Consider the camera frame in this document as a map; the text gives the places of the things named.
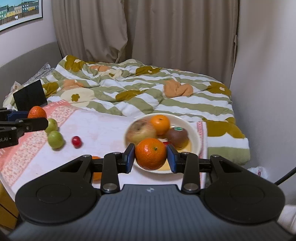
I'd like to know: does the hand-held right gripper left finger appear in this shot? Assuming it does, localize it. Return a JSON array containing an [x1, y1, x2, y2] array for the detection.
[[44, 143, 136, 193]]

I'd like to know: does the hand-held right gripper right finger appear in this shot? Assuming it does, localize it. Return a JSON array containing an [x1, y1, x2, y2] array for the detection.
[[166, 143, 253, 194]]

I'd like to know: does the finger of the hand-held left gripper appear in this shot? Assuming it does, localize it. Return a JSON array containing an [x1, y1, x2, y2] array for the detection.
[[0, 108, 30, 121], [0, 117, 49, 139]]

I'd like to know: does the large orange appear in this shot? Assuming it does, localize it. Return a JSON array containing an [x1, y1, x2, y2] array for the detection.
[[28, 106, 47, 119]]

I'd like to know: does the small tangerine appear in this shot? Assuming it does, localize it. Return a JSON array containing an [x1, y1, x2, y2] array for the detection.
[[135, 138, 167, 171], [92, 156, 102, 181]]

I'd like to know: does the brown kiwi with sticker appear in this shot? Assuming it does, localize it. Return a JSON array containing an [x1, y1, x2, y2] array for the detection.
[[165, 126, 189, 150]]

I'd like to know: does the cream printed plate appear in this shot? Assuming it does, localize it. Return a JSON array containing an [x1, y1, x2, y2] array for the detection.
[[125, 113, 201, 174]]

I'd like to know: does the medium orange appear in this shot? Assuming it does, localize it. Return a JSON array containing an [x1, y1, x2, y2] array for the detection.
[[150, 115, 171, 135]]

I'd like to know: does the green apple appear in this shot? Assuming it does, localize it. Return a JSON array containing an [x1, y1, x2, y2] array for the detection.
[[45, 118, 58, 134], [48, 131, 64, 149]]

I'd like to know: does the grey laptop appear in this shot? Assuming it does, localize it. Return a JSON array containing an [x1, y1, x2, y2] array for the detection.
[[13, 79, 48, 112]]

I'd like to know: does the small paper box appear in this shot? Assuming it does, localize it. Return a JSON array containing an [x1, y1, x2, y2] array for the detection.
[[10, 81, 23, 92]]

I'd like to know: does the pink floral mat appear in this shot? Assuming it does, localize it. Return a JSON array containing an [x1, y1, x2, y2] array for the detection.
[[0, 100, 208, 193]]

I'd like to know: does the grey patterned pillow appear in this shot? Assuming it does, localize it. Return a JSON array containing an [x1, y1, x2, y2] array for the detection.
[[23, 62, 56, 86]]

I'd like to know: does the grey headboard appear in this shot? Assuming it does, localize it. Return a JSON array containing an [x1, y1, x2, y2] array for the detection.
[[0, 42, 62, 100]]

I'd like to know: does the green striped floral quilt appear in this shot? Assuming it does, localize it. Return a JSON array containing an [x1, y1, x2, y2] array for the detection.
[[3, 55, 251, 166]]

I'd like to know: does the white plastic bag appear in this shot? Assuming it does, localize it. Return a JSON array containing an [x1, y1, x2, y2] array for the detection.
[[248, 166, 269, 179]]

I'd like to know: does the beige curtain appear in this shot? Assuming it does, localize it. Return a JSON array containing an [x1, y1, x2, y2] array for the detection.
[[51, 0, 240, 88]]

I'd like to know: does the white cloth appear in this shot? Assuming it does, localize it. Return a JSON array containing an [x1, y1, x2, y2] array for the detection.
[[276, 204, 296, 234]]

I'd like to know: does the framed wall poster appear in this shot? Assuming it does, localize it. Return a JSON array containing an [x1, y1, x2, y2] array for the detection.
[[0, 0, 43, 32]]

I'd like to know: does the black cable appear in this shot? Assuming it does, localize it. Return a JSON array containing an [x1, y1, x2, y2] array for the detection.
[[274, 166, 296, 186]]

